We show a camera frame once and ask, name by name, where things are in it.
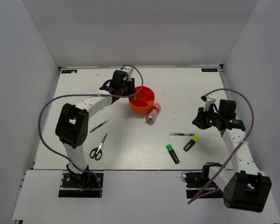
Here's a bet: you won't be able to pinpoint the yellow highlighter marker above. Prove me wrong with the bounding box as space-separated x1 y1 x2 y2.
183 136 199 152

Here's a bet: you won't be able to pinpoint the blue gel pen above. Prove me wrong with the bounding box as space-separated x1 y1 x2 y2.
89 118 111 133

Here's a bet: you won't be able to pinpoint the green gel pen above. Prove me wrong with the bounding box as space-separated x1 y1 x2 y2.
169 133 195 136

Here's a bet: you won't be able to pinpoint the green highlighter marker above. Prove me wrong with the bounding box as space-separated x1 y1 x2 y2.
166 144 180 164

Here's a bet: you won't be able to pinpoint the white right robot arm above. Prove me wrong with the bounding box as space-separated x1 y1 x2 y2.
192 96 272 213

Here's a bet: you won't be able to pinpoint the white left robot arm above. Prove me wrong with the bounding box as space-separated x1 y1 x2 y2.
55 66 135 186

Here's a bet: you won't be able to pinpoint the orange round organizer container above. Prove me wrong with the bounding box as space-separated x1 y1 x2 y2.
129 86 155 114

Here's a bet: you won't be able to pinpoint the pink lid marker tube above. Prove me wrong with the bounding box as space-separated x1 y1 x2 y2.
146 103 161 124

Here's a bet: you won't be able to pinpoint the right blue table label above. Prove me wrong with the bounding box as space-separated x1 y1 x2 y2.
201 68 218 72

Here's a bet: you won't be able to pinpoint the blue table label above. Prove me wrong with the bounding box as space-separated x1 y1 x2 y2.
201 68 218 72
61 70 77 74

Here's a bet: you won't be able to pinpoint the left blue table label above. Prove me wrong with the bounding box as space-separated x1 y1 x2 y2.
61 70 77 74

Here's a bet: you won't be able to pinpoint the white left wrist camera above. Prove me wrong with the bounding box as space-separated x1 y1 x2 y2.
120 66 134 81

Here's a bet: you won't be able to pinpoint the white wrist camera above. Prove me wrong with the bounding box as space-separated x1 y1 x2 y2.
120 66 134 81
201 94 216 112

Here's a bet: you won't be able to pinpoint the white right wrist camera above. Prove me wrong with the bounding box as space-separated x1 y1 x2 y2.
201 94 216 112

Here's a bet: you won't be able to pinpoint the black handled scissors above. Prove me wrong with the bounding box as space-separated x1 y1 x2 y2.
90 133 108 161

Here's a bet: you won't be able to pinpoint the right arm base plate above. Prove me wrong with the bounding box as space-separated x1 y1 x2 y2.
181 162 223 199

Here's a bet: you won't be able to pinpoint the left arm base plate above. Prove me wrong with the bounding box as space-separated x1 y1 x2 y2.
58 171 101 198

